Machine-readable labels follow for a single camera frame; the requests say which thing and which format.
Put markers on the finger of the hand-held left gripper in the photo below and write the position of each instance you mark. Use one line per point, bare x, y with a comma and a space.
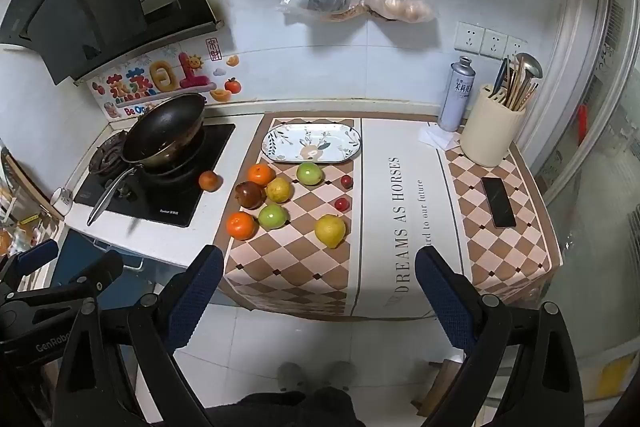
95, 269
35, 254

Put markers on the checkered table cover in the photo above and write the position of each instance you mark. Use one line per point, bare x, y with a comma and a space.
400, 232

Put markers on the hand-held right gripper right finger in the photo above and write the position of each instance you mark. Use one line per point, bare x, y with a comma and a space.
445, 302

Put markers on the black range hood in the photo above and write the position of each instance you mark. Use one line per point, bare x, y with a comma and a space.
90, 2

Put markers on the person's dark trousers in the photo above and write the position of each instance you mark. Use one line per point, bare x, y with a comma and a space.
300, 409

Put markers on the red cherry tomato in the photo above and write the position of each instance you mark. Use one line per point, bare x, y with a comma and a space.
346, 181
341, 204

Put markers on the large yellow lemon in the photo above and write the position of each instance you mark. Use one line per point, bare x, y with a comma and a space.
330, 230

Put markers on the floral oval plate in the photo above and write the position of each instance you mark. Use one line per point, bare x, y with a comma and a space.
290, 142

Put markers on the small reddish orange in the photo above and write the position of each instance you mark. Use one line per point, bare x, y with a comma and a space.
209, 181

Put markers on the black frying pan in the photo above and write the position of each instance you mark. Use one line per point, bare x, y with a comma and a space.
165, 127

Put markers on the bundle of wooden chopsticks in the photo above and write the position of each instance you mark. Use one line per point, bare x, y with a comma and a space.
512, 87

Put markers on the white wall socket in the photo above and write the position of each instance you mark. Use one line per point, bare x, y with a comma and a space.
469, 38
516, 48
495, 43

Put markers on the grey slipper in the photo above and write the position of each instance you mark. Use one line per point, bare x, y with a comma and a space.
290, 375
341, 374

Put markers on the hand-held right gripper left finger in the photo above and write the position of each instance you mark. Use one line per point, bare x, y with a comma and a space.
195, 292

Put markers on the green apple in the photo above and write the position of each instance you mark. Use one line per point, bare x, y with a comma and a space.
308, 173
273, 216

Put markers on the blue box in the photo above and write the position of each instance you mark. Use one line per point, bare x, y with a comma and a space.
82, 252

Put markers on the small yellow lemon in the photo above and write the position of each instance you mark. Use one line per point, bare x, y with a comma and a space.
278, 190

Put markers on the black gas stove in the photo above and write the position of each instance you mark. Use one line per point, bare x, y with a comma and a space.
190, 202

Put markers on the white cup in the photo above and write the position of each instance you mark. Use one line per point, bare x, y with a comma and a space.
62, 201

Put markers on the grey gas canister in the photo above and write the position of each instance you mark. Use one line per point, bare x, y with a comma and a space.
456, 92

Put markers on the cream utensil holder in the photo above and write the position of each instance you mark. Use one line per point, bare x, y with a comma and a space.
487, 137

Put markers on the colourful wall sticker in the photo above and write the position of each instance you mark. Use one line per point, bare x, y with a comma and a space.
165, 77

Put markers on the white folded tissue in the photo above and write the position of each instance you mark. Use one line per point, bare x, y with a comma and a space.
437, 137

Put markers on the glass sliding door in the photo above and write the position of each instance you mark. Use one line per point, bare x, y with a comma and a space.
600, 132

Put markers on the dark red apple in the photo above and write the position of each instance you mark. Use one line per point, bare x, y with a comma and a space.
250, 195

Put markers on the metal ladle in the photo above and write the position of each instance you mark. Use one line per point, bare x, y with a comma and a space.
529, 66

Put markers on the black smartphone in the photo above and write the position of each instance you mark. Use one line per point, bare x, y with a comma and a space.
498, 202

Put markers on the wooden stool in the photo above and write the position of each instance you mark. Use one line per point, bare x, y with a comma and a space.
442, 382

